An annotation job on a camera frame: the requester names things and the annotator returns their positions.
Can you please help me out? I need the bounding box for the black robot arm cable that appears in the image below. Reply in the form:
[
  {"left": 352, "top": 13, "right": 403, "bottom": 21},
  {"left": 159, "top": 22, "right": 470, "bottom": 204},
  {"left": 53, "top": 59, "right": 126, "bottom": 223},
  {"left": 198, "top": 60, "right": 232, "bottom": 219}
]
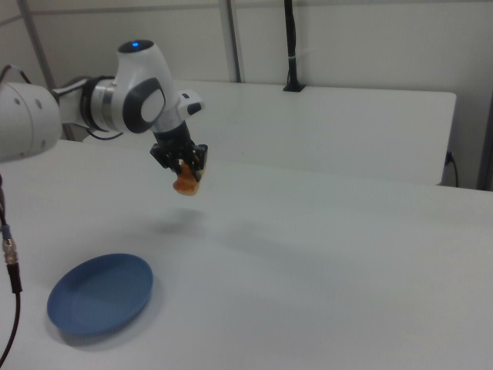
[{"left": 0, "top": 64, "right": 34, "bottom": 85}]

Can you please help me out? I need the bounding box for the white background table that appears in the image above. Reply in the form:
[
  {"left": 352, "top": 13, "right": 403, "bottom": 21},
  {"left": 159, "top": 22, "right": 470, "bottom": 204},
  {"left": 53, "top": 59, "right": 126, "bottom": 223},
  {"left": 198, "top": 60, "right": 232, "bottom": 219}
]
[{"left": 82, "top": 79, "right": 458, "bottom": 187}]

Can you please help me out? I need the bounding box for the orange bread roll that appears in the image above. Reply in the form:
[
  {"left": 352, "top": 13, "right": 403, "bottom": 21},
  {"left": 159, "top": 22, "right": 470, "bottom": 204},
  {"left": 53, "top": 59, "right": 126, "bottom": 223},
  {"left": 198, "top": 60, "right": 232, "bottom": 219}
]
[{"left": 172, "top": 154, "right": 210, "bottom": 197}]

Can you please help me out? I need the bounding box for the blue round plate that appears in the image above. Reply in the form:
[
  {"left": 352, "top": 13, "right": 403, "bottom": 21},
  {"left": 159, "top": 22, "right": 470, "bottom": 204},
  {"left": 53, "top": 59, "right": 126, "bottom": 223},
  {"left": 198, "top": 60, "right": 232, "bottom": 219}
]
[{"left": 46, "top": 252, "right": 155, "bottom": 336}]

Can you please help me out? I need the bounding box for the black cable with metal connector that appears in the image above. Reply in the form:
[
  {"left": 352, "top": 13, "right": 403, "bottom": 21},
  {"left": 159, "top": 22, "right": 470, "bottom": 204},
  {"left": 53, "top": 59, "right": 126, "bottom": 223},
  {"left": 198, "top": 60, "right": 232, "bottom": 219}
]
[{"left": 0, "top": 173, "right": 25, "bottom": 370}]

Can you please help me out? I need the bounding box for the black pole with clamp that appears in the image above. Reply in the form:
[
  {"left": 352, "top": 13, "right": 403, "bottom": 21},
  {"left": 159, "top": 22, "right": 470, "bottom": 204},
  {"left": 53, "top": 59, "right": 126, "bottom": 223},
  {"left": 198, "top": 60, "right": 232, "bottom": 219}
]
[{"left": 283, "top": 0, "right": 307, "bottom": 93}]

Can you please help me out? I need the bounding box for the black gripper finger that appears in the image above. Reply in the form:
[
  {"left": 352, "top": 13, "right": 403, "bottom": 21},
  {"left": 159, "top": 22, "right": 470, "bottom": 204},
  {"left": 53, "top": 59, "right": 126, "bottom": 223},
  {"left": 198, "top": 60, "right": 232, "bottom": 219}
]
[
  {"left": 149, "top": 143, "right": 183, "bottom": 175},
  {"left": 186, "top": 143, "right": 210, "bottom": 183}
]

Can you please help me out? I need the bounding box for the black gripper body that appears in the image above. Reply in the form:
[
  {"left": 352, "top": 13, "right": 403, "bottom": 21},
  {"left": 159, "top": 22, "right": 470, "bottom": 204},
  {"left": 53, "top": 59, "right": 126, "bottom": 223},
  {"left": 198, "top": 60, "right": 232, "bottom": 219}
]
[{"left": 153, "top": 120, "right": 195, "bottom": 160}]

